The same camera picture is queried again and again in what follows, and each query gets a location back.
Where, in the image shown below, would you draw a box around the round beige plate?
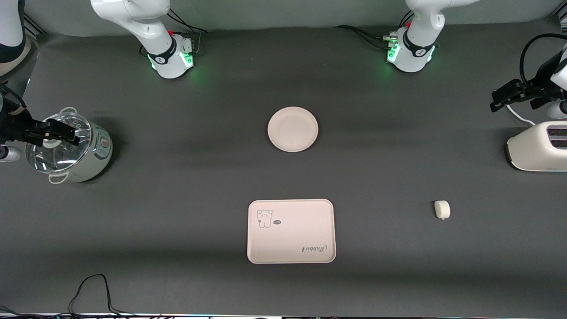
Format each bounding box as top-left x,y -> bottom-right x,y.
268,106 -> 318,153

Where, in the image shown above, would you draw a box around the beige rabbit print tray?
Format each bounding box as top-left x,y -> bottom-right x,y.
247,199 -> 337,265

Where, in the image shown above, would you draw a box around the glass pot lid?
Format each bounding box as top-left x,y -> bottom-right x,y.
25,113 -> 93,174

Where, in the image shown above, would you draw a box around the green electric cooking pot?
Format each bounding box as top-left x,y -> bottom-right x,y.
48,107 -> 113,184

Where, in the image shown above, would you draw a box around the beige round object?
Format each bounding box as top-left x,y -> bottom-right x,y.
0,38 -> 32,82

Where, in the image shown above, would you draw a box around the white toaster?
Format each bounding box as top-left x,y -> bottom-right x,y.
505,121 -> 567,172

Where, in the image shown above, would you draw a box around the white toaster cable with plug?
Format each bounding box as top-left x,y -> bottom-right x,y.
505,104 -> 536,127

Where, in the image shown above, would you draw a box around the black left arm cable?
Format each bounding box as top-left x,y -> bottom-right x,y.
519,33 -> 567,87

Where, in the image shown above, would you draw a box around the aluminium frame rail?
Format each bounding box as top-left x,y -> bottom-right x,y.
22,13 -> 47,37

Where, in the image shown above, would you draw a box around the black left arm base cables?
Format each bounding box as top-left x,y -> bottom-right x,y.
334,9 -> 415,49

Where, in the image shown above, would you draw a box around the thin black floor cable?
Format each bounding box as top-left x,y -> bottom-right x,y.
66,274 -> 138,317

